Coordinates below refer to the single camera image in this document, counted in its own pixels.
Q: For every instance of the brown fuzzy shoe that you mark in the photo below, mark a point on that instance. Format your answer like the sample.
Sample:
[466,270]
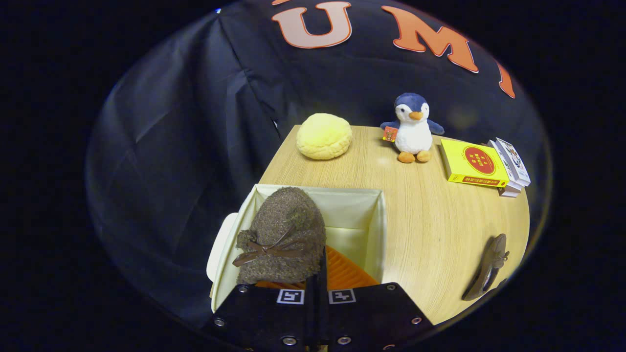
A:
[283,220]
[489,266]

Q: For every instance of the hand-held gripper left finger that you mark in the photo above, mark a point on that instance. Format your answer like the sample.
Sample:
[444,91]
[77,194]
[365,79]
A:
[259,315]

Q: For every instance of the yellow plush bun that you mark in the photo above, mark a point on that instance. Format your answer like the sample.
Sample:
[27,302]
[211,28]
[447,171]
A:
[324,137]

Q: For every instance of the yellow book with red circle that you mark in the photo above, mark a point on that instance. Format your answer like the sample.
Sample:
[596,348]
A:
[472,164]

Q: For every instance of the black backdrop cloth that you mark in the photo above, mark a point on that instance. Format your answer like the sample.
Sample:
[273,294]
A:
[186,122]

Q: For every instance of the blue white penguin plush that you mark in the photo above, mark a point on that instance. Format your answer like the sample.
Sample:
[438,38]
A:
[413,134]

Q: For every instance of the cream fabric storage box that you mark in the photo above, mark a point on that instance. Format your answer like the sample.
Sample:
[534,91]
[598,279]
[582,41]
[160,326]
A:
[354,215]

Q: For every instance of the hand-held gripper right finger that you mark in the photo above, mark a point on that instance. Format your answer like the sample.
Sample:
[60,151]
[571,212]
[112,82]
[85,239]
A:
[371,315]

